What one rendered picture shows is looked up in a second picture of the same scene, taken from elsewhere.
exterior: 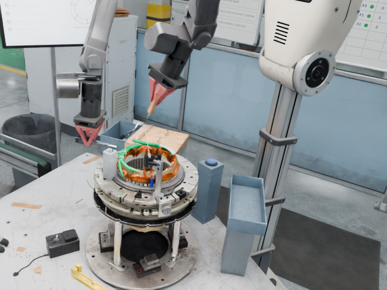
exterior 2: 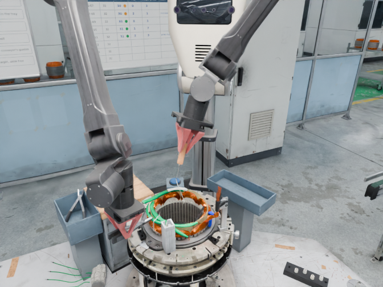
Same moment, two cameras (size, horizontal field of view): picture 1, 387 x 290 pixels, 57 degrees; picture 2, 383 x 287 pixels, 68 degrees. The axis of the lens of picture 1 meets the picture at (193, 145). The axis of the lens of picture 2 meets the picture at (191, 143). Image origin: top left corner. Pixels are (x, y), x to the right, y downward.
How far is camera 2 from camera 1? 0.79 m
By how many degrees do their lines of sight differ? 44
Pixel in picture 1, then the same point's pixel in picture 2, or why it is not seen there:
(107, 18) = (104, 86)
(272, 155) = (212, 149)
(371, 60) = (141, 61)
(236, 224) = (263, 207)
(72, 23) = not seen: outside the picture
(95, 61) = (126, 140)
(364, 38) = (130, 45)
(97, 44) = (113, 119)
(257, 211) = (248, 192)
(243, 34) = (24, 68)
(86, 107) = (127, 196)
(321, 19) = not seen: hidden behind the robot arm
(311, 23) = not seen: hidden behind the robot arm
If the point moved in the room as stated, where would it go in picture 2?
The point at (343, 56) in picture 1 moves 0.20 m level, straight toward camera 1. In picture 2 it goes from (121, 62) to (127, 66)
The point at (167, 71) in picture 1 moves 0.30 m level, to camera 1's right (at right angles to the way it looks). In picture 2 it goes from (201, 116) to (259, 91)
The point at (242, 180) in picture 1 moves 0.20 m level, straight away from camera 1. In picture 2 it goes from (214, 179) to (184, 160)
